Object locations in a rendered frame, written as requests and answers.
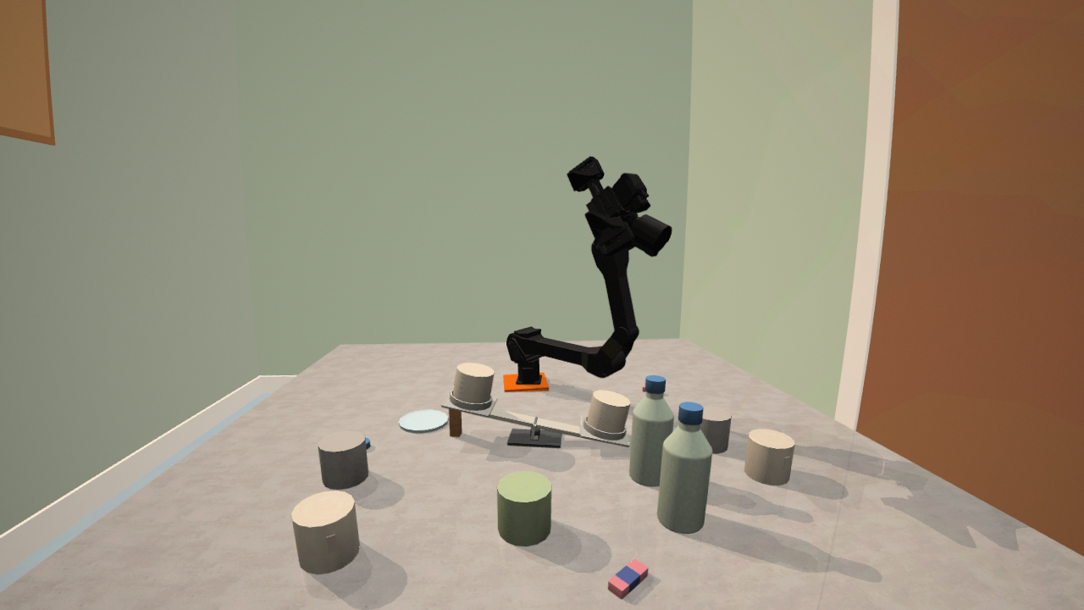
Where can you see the grey balance beam with pans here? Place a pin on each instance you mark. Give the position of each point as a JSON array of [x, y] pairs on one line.
[[543, 433]]

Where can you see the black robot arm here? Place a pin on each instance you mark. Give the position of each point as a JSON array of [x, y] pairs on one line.
[[527, 345]]

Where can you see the grey cylinder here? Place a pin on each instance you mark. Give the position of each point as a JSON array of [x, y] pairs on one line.
[[343, 459], [716, 423]]

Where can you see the beige cylinder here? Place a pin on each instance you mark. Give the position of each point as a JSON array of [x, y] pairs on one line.
[[769, 457], [473, 383], [326, 531], [608, 411]]

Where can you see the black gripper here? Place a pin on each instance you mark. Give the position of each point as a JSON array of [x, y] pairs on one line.
[[611, 230]]

